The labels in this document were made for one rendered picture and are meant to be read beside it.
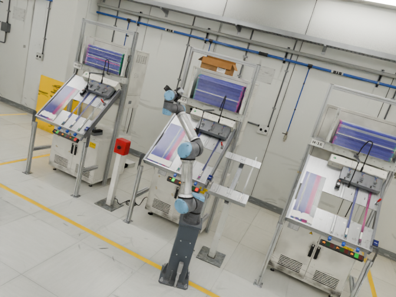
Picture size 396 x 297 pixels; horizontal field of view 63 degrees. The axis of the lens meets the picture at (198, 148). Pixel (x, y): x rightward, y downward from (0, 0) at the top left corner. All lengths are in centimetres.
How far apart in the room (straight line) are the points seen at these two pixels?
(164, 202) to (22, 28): 482
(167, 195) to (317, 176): 156
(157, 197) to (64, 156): 134
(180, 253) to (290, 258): 118
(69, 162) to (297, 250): 280
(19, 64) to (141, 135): 296
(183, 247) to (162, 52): 346
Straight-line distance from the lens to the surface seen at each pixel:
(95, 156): 400
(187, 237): 265
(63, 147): 429
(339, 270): 343
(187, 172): 241
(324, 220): 300
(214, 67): 376
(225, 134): 326
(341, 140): 322
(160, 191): 360
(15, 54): 740
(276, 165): 484
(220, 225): 318
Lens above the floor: 174
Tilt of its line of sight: 14 degrees down
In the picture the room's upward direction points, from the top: 16 degrees clockwise
